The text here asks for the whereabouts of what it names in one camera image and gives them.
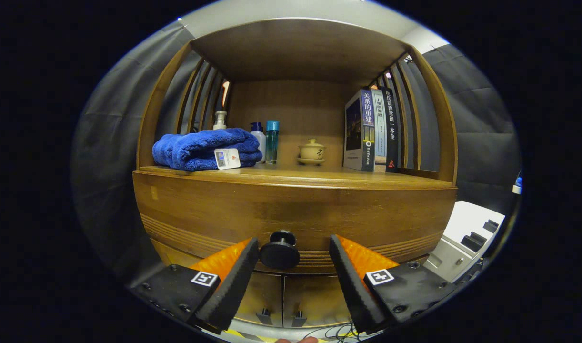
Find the white table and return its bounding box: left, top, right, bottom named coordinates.
left=423, top=200, right=506, bottom=284

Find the black round drawer knob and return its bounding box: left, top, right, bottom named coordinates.
left=260, top=230, right=301, bottom=270

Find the wooden countertop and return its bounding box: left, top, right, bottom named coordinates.
left=139, top=163, right=453, bottom=190

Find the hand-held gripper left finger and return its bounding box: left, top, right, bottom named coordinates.
left=129, top=237, right=261, bottom=335

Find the blue folded towel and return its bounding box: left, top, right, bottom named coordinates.
left=152, top=128, right=263, bottom=172

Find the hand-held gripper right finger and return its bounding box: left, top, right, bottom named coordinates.
left=329, top=234, right=459, bottom=335

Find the beige lidded teacup with saucer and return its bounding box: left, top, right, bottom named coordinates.
left=297, top=139, right=327, bottom=166

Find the white bottle with blue cap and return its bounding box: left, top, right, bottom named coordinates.
left=250, top=122, right=267, bottom=164

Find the book with black spine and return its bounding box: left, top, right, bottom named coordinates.
left=381, top=86, right=401, bottom=173

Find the clear teal bottle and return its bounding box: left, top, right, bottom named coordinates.
left=265, top=120, right=280, bottom=165

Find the book with pale spine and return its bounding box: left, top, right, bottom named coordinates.
left=371, top=89, right=388, bottom=173

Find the brown wooden cabinet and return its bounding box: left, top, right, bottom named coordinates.
left=131, top=18, right=459, bottom=329

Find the bundle of cables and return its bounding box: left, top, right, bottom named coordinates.
left=301, top=322, right=368, bottom=343

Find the brown wooden drawer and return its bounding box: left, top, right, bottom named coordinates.
left=132, top=171, right=458, bottom=276

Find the grey book with blue spine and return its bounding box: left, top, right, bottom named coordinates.
left=343, top=89, right=376, bottom=172

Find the wooden cabinet door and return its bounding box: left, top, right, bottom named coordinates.
left=151, top=237, right=285, bottom=328
left=282, top=272, right=356, bottom=329

